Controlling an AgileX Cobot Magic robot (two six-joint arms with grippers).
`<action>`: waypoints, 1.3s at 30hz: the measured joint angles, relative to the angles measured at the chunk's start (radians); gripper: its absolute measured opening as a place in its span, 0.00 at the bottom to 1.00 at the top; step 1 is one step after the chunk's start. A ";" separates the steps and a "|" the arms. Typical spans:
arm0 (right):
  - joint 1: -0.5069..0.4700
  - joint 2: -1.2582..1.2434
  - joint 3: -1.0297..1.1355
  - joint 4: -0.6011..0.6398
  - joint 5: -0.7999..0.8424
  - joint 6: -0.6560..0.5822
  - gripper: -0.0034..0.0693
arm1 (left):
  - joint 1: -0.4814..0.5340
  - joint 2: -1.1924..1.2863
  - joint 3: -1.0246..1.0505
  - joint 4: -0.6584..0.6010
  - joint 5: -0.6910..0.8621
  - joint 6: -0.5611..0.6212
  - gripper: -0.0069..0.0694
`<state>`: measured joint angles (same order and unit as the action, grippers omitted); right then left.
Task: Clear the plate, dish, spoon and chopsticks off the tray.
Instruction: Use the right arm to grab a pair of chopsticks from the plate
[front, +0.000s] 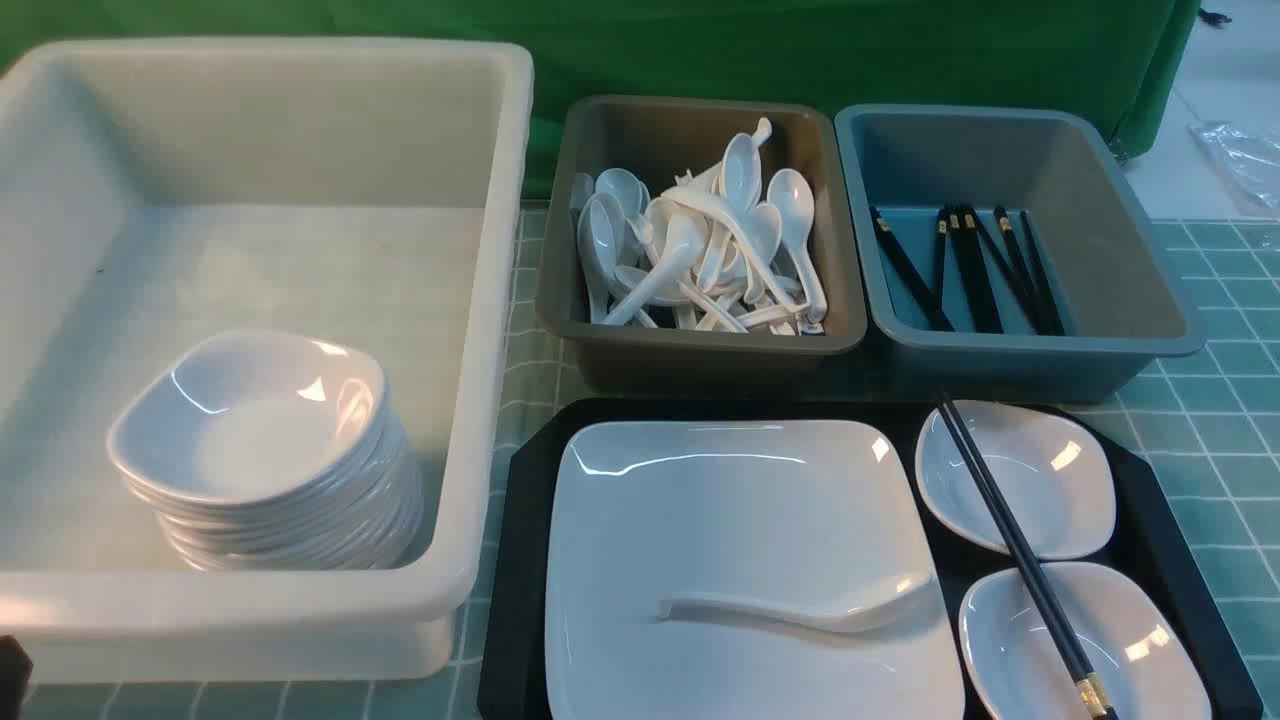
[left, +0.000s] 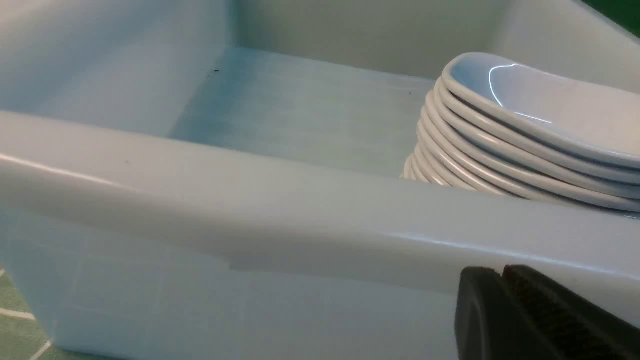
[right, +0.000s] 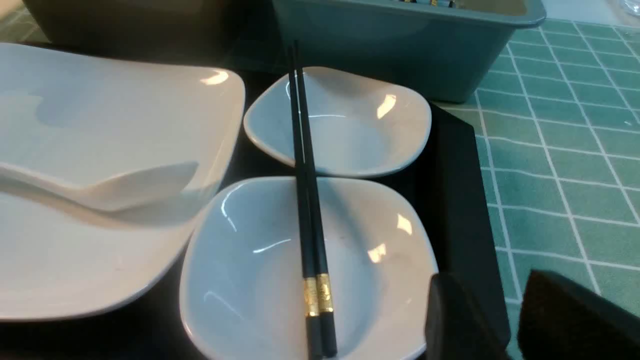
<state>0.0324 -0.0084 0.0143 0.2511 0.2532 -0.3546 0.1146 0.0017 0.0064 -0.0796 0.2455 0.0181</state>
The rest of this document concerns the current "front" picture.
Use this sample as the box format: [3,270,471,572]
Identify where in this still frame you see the large white square plate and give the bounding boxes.
[544,419,966,719]

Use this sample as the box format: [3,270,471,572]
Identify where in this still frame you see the white soup spoon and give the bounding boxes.
[655,571,937,635]

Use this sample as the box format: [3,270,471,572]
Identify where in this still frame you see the white small bowl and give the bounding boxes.
[915,398,1117,561]
[957,561,1212,719]

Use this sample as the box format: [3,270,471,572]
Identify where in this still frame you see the black chopsticks pair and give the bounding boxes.
[934,387,1119,719]

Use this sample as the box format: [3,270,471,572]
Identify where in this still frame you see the pile of white spoons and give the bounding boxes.
[568,118,829,336]

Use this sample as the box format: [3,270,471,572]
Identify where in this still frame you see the brown plastic bin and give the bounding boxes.
[536,95,869,395]

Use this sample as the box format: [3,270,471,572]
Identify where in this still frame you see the black chopsticks in bin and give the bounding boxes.
[870,205,1069,336]

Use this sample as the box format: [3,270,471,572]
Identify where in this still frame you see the stack of white bowls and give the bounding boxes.
[105,329,425,571]

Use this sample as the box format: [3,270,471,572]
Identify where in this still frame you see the blue-grey plastic bin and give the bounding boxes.
[835,104,1204,404]

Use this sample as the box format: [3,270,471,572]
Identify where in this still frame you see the large white plastic tub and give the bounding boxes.
[3,37,532,685]

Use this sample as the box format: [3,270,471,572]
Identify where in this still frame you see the black serving tray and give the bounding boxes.
[477,398,1265,719]

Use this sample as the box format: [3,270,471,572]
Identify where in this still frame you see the green backdrop cloth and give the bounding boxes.
[1,1,1199,197]

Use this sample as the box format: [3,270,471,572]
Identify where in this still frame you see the green checked tablecloth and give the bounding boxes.
[20,209,1279,719]

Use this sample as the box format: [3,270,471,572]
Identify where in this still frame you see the clear plastic bag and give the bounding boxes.
[1187,120,1279,217]

